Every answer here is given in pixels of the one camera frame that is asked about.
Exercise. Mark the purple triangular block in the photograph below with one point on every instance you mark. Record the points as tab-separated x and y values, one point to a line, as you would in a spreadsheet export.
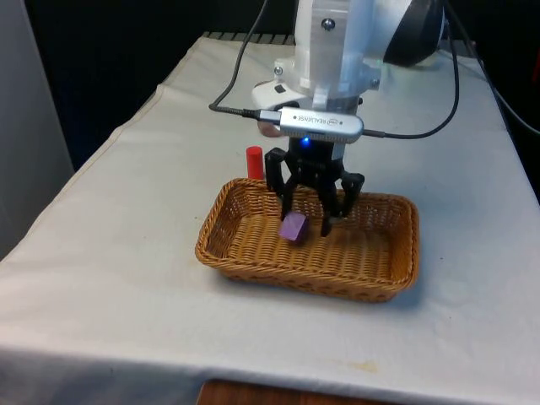
292	228

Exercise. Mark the red cylinder block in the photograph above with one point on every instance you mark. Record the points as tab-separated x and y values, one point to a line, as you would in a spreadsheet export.
255	162

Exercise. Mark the brown wicker basket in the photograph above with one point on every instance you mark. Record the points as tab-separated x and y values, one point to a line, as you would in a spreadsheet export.
261	249

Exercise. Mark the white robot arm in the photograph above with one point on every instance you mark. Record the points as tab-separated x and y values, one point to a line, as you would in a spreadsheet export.
325	50

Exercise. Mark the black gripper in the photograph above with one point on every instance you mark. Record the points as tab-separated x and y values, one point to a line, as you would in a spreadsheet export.
314	158

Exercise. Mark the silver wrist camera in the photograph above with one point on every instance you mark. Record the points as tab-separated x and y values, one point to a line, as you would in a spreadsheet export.
316	122

